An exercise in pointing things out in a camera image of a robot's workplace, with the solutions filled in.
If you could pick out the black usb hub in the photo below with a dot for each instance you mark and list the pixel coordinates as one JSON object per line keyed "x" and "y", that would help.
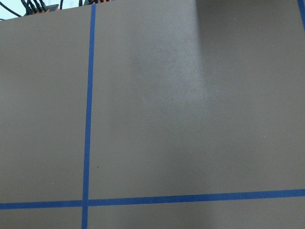
{"x": 37, "y": 6}
{"x": 97, "y": 1}

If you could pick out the black usb hub left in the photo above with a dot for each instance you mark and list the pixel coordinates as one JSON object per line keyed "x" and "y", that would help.
{"x": 37, "y": 6}

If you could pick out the black usb hub right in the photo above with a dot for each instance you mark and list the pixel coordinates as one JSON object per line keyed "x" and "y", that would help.
{"x": 97, "y": 1}

